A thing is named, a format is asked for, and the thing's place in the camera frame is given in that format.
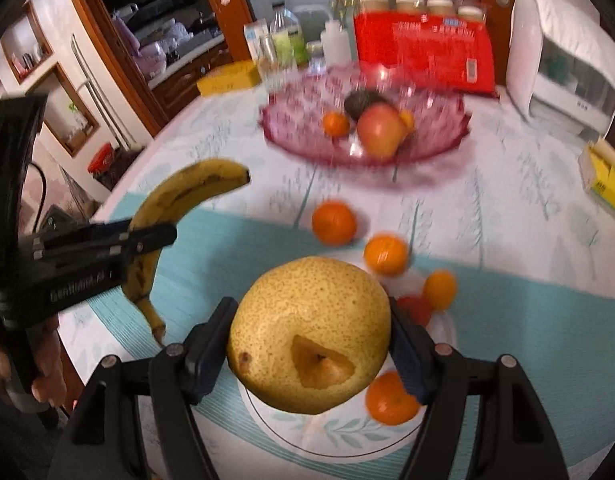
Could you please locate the red lid container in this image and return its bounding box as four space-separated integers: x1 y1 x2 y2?
87 142 115 176

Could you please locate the red apple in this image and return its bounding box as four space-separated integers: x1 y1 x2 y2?
356 103 408 158

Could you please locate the pink glass fruit bowl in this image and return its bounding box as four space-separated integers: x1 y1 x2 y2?
258 60 472 168

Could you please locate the yellow sponge pack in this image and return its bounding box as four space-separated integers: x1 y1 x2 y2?
578 140 615 221

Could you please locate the person's left hand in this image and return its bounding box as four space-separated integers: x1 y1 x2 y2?
0 319 69 411

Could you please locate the red paper cup package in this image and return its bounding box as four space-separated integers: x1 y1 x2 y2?
352 0 498 96

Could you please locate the green label glass bottle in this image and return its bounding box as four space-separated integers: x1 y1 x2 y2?
270 2 308 68

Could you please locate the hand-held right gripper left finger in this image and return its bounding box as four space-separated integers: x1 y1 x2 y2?
47 297 239 480

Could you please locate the yellow pear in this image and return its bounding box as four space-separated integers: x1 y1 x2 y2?
227 256 393 415

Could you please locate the clear glass tumbler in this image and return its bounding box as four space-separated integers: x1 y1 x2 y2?
257 57 288 93

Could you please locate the small red fruit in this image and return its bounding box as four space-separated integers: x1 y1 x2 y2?
395 295 433 328

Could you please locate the dark avocado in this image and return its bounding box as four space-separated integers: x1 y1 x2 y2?
344 90 392 122

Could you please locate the teal striped placemat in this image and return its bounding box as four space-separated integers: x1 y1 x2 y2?
87 207 615 480

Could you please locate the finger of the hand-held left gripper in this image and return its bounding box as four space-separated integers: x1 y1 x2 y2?
32 221 133 256
42 224 178 273

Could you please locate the white squeeze wash bottle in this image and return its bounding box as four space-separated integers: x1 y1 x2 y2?
293 5 353 66

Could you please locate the wooden kitchen cabinet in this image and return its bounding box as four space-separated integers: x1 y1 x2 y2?
150 42 233 121

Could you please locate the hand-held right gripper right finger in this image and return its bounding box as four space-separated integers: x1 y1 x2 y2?
389 300 571 480

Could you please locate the white and blue carton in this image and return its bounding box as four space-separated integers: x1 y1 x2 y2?
244 20 270 63

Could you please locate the large orange mandarin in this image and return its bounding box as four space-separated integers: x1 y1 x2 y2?
365 371 422 427

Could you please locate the spotted yellow banana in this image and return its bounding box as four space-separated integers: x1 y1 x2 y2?
127 158 251 348

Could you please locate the silver vertical handle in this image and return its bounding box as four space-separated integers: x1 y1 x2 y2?
70 34 133 153

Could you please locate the yellow cardboard box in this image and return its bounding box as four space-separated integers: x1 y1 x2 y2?
196 60 262 97

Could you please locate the white leaf-print plate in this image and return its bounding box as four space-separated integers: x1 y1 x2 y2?
236 300 458 458

